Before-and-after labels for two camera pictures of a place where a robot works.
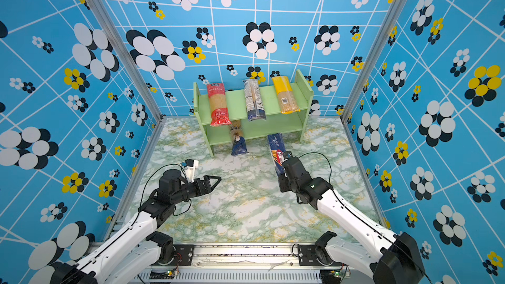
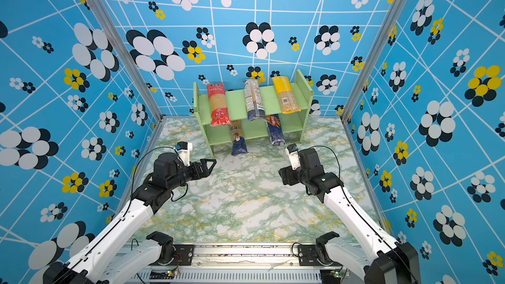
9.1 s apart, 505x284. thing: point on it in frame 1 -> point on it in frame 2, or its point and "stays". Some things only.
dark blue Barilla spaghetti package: [277, 149] -> [276, 133]
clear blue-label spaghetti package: [254, 105] stays
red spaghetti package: [218, 102] stays
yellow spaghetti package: [287, 101] stays
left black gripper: [208, 189] -> [206, 171]
